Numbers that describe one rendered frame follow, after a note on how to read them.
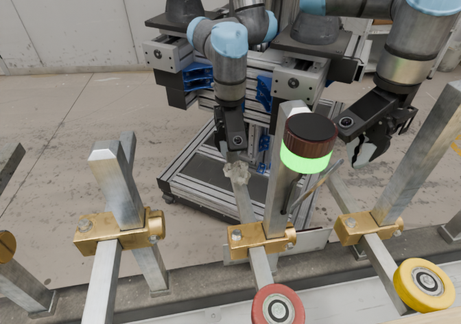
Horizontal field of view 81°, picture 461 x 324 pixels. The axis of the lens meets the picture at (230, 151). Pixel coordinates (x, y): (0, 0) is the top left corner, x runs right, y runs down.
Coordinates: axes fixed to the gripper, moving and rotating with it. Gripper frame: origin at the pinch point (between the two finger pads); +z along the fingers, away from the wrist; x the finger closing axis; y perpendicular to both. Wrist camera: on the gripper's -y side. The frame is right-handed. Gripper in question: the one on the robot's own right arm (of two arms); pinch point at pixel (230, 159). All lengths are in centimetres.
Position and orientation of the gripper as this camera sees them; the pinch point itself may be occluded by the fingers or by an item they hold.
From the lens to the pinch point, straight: 76.6
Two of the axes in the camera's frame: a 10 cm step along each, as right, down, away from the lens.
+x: -9.9, 1.1, -1.3
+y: -1.7, -6.8, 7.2
